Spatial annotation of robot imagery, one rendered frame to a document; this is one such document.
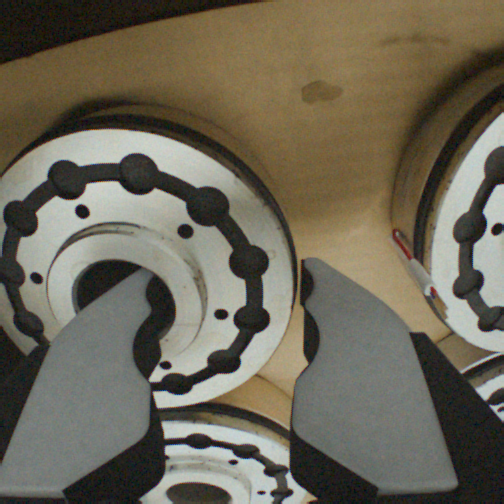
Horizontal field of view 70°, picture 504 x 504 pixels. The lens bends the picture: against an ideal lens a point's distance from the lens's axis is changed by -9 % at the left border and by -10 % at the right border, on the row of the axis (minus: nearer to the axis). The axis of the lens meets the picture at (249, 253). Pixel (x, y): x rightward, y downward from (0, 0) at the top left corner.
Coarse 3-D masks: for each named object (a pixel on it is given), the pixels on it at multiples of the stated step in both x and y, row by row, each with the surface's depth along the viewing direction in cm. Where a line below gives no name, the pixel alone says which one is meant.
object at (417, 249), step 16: (496, 96) 10; (480, 112) 10; (464, 128) 10; (448, 144) 10; (448, 160) 10; (432, 176) 11; (432, 192) 11; (416, 224) 12; (416, 240) 12; (416, 256) 12; (432, 304) 13
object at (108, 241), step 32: (96, 224) 11; (128, 224) 11; (64, 256) 10; (96, 256) 10; (128, 256) 10; (160, 256) 10; (64, 288) 11; (192, 288) 11; (64, 320) 11; (192, 320) 11
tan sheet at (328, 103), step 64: (320, 0) 11; (384, 0) 11; (448, 0) 11; (64, 64) 11; (128, 64) 12; (192, 64) 12; (256, 64) 12; (320, 64) 12; (384, 64) 12; (448, 64) 11; (0, 128) 12; (256, 128) 13; (320, 128) 13; (384, 128) 13; (320, 192) 14; (384, 192) 14; (320, 256) 15; (384, 256) 15
